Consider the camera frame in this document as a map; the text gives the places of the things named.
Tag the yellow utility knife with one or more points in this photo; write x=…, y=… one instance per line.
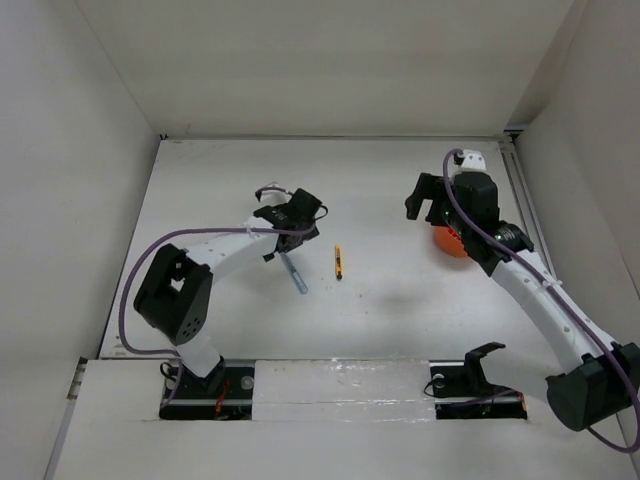
x=339, y=271

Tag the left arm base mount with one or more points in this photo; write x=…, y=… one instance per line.
x=225, y=396

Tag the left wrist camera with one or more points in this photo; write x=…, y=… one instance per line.
x=272, y=193

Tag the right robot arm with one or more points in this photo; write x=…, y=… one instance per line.
x=596, y=376

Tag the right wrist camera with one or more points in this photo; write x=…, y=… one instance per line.
x=469, y=161

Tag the blue mechanical pencil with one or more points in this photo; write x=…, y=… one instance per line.
x=294, y=274

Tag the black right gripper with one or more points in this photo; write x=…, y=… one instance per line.
x=429, y=186

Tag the orange round container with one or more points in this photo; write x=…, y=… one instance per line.
x=449, y=242

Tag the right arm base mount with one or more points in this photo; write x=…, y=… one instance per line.
x=461, y=391

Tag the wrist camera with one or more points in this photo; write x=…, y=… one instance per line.
x=469, y=161
x=272, y=193

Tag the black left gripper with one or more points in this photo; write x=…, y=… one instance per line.
x=308, y=236

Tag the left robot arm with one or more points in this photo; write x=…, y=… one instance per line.
x=174, y=295

